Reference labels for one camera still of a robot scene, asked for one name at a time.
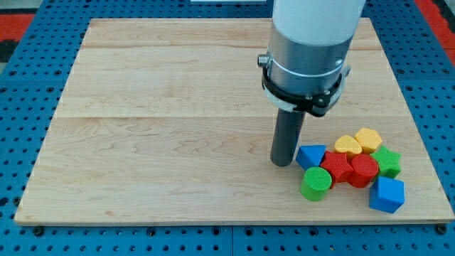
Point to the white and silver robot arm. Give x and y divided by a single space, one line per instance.
304 67

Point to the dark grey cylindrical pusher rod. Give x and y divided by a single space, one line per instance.
286 135

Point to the light wooden board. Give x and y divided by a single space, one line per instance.
164 122

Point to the blue triangle block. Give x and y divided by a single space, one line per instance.
310 155

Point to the green cylinder block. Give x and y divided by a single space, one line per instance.
315 183

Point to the red star block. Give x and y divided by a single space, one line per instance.
338 167

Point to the yellow heart block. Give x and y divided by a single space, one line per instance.
348 145

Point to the yellow pentagon block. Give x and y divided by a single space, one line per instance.
369 140

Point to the red cylinder block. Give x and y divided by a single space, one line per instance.
365 169

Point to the green star block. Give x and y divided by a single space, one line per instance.
388 162

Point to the blue cube block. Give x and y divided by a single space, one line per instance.
387 194

